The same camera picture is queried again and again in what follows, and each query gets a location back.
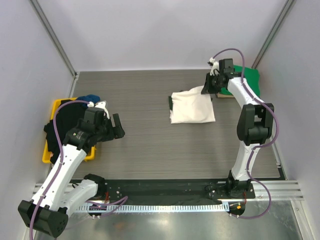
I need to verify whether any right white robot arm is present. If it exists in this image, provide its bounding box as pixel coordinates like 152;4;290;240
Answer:
201;58;274;199

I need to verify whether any folded beige t-shirt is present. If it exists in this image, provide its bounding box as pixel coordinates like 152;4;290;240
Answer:
216;92;234;98

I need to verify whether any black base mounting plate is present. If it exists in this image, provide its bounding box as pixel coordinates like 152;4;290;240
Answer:
105;178;256;206

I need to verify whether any folded bright green t-shirt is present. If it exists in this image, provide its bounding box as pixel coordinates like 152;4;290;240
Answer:
219;65;261;97

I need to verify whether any yellow plastic bin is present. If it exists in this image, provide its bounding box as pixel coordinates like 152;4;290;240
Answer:
41;98;97;164

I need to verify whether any white and green raglan t-shirt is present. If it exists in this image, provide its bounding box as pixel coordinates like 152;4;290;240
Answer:
168;86;216;124

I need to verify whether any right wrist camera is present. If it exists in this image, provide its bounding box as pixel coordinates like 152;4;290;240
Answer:
207;57;219;76

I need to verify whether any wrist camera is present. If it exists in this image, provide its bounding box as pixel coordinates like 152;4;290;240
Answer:
207;57;219;76
87;100;110;119

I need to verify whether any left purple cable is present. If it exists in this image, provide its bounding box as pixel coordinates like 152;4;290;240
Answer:
28;99;129;240

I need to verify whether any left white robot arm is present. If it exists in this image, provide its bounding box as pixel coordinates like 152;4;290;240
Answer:
17;107;125;238

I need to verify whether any purple cable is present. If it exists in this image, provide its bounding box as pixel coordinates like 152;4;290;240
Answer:
208;47;280;220
28;99;129;240

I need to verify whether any right aluminium corner post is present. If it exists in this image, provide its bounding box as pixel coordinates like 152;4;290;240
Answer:
251;0;296;69

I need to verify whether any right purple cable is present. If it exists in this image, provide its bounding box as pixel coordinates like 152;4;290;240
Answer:
208;47;280;220

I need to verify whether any aluminium extrusion rail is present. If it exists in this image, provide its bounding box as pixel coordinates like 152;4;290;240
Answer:
32;180;305;202

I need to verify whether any left aluminium corner post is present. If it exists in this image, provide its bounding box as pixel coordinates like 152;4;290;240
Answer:
29;0;77;78

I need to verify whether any black t-shirt in bin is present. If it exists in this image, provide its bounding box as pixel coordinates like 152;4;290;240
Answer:
43;103;88;162

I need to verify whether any slotted cable duct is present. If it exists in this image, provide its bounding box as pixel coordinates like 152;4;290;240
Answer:
75;202;229;214

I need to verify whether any blue garment in bin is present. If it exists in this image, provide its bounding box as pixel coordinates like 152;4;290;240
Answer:
76;94;101;109

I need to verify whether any aluminium corner post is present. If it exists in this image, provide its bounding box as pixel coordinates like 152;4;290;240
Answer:
251;0;296;69
29;0;77;78

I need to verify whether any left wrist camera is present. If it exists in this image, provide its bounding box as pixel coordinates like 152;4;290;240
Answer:
87;100;110;119

